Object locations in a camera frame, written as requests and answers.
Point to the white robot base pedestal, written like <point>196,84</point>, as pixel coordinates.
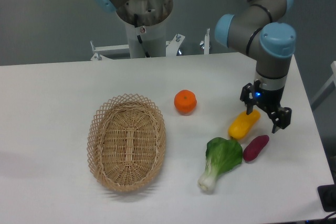
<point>145,24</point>

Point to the white frame at right edge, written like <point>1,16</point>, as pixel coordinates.
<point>327,88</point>

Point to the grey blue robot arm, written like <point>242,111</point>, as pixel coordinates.
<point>256,33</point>

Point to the black device at table edge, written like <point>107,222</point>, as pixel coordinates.
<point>327,197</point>

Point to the woven wicker basket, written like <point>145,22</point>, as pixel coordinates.
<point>126,143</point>

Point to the orange tangerine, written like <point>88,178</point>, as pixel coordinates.
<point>185,101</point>

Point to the purple sweet potato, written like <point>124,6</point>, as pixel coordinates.
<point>254,148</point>

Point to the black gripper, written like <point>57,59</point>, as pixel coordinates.
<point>267,94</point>

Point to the green bok choy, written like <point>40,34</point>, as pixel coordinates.
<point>222,156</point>

